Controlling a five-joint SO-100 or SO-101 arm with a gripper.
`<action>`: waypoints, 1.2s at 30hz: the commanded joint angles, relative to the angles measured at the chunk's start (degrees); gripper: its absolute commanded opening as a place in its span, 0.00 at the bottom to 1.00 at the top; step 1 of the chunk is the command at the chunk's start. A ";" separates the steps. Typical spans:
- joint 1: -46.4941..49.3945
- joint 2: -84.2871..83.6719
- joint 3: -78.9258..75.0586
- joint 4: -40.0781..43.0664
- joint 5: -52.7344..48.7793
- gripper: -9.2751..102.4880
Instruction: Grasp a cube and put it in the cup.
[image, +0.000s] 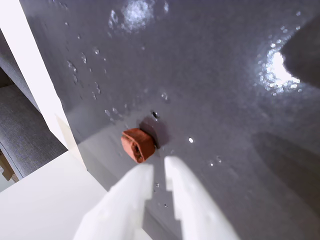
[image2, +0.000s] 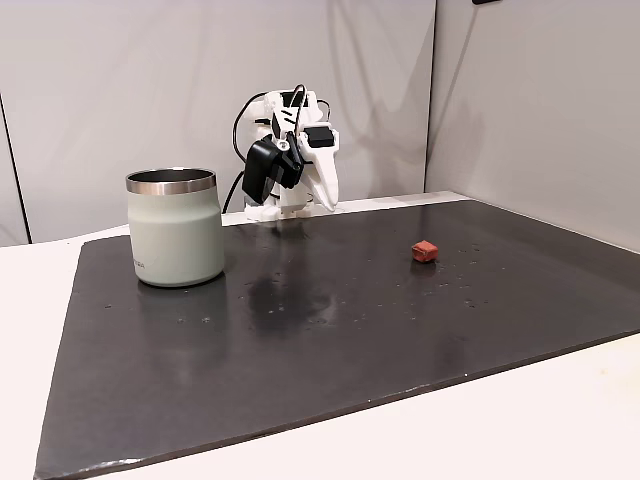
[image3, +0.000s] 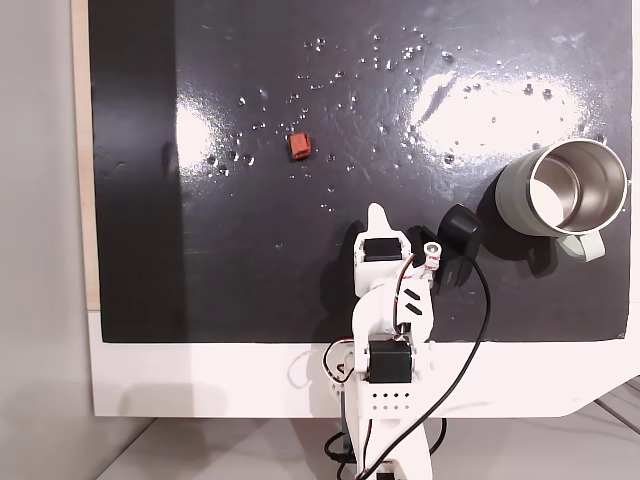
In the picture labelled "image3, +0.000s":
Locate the shiny black table mat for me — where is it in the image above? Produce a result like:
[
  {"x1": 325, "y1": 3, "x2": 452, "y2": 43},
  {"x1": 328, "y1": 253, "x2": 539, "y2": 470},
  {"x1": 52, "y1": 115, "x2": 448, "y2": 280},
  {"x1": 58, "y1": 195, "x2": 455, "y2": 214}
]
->
[{"x1": 88, "y1": 0, "x2": 633, "y2": 345}]

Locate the grey-green steel mug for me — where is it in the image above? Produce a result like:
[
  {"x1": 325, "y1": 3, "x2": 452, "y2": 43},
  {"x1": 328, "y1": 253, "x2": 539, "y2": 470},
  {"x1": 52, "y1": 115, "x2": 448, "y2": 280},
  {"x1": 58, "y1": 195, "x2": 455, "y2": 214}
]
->
[{"x1": 494, "y1": 139, "x2": 630, "y2": 264}]

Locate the red cube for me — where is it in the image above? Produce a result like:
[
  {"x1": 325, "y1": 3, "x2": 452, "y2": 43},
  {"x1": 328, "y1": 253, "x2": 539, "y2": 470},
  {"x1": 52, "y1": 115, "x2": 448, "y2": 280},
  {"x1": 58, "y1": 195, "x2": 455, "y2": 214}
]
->
[{"x1": 287, "y1": 131, "x2": 313, "y2": 162}]

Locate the black oval camera box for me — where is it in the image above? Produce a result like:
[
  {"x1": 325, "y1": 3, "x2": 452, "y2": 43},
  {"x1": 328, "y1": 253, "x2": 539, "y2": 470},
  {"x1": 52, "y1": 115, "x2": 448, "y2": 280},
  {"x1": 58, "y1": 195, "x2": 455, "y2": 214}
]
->
[{"x1": 430, "y1": 203, "x2": 484, "y2": 296}]

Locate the pale wooden board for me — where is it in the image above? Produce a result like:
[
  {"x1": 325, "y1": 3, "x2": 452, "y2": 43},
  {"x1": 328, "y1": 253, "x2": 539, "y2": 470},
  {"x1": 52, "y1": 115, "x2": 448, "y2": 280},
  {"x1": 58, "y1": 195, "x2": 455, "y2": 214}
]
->
[{"x1": 70, "y1": 0, "x2": 104, "y2": 314}]

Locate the red black white motor wire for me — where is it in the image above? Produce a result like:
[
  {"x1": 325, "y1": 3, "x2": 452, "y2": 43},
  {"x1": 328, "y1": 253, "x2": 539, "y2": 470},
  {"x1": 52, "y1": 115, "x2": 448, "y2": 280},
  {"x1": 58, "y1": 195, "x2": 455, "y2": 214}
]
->
[{"x1": 321, "y1": 337, "x2": 362, "y2": 387}]

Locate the white roll with red print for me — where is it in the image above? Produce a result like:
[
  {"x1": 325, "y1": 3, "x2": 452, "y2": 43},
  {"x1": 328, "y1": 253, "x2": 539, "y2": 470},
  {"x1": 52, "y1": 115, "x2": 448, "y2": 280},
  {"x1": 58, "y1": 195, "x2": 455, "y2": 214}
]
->
[{"x1": 422, "y1": 240, "x2": 444, "y2": 275}]

